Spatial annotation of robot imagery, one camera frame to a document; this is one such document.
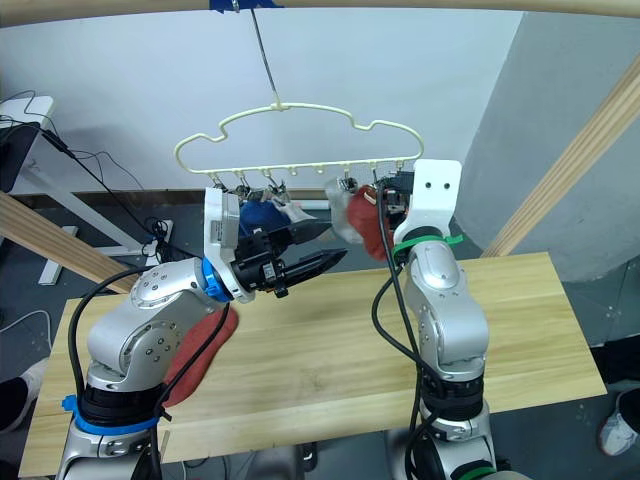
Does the slanted wooden beam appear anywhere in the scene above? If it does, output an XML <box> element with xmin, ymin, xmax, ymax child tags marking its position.
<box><xmin>482</xmin><ymin>59</ymin><xmax>640</xmax><ymax>259</ymax></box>
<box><xmin>0</xmin><ymin>192</ymin><xmax>146</xmax><ymax>296</ymax></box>

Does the red sock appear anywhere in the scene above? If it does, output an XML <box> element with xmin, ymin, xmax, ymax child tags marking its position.
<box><xmin>162</xmin><ymin>303</ymin><xmax>240</xmax><ymax>409</ymax></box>
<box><xmin>346</xmin><ymin>184</ymin><xmax>397</xmax><ymax>262</ymax></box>

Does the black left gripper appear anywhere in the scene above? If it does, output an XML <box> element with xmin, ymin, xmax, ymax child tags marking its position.
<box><xmin>230</xmin><ymin>222</ymin><xmax>349</xmax><ymax>300</ymax></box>

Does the blue sock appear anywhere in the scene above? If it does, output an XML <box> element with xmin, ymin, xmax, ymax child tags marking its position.
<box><xmin>238</xmin><ymin>197</ymin><xmax>294</xmax><ymax>242</ymax></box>

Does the blue tape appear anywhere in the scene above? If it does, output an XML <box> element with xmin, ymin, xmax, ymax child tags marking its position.
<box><xmin>207</xmin><ymin>0</ymin><xmax>286</xmax><ymax>12</ymax></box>

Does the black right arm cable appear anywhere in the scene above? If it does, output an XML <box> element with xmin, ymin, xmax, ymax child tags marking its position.
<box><xmin>370</xmin><ymin>182</ymin><xmax>432</xmax><ymax>480</ymax></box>

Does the thin black cable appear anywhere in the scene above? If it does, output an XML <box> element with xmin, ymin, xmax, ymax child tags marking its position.
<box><xmin>40</xmin><ymin>128</ymin><xmax>169</xmax><ymax>251</ymax></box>

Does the curved wooden rail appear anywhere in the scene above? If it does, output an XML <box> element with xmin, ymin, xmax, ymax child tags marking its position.
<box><xmin>0</xmin><ymin>0</ymin><xmax>640</xmax><ymax>30</ymax></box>

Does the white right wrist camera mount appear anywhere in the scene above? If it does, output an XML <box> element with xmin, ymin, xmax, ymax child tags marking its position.
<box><xmin>392</xmin><ymin>159</ymin><xmax>462</xmax><ymax>251</ymax></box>

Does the grey sock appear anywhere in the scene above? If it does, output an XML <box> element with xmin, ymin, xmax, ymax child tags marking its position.
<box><xmin>272</xmin><ymin>192</ymin><xmax>321</xmax><ymax>227</ymax></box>

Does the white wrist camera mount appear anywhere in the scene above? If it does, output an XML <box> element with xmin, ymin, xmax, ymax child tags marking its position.
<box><xmin>202</xmin><ymin>187</ymin><xmax>256</xmax><ymax>305</ymax></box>
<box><xmin>392</xmin><ymin>159</ymin><xmax>462</xmax><ymax>251</ymax></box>

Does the white translucent sock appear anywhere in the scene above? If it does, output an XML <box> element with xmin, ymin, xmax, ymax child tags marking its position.
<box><xmin>324</xmin><ymin>178</ymin><xmax>367</xmax><ymax>245</ymax></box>

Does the white sneaker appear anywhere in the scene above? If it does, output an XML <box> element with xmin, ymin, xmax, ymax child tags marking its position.
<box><xmin>598</xmin><ymin>388</ymin><xmax>640</xmax><ymax>457</ymax></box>

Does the white floor cable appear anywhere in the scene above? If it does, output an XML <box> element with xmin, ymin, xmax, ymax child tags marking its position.
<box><xmin>0</xmin><ymin>308</ymin><xmax>52</xmax><ymax>354</ymax></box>

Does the white power strip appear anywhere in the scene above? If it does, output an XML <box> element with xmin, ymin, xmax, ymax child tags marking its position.
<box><xmin>148</xmin><ymin>218</ymin><xmax>175</xmax><ymax>254</ymax></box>

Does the white desk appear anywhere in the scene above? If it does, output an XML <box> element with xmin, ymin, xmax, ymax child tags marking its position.
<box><xmin>0</xmin><ymin>94</ymin><xmax>146</xmax><ymax>287</ymax></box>

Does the cream plastic clip hanger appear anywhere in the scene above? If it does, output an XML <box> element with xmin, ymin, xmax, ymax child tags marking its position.
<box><xmin>173</xmin><ymin>0</ymin><xmax>426</xmax><ymax>202</ymax></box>

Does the black and white shoe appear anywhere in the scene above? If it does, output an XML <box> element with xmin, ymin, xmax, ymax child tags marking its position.
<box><xmin>0</xmin><ymin>357</ymin><xmax>49</xmax><ymax>434</ymax></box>

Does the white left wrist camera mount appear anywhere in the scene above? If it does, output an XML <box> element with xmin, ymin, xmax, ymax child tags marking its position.
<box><xmin>202</xmin><ymin>187</ymin><xmax>256</xmax><ymax>305</ymax></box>

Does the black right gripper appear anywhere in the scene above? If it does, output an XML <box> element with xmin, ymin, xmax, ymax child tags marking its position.
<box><xmin>380</xmin><ymin>169</ymin><xmax>416</xmax><ymax>222</ymax></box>

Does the black monitor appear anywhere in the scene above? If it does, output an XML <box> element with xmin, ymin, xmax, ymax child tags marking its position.
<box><xmin>0</xmin><ymin>121</ymin><xmax>42</xmax><ymax>194</ymax></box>

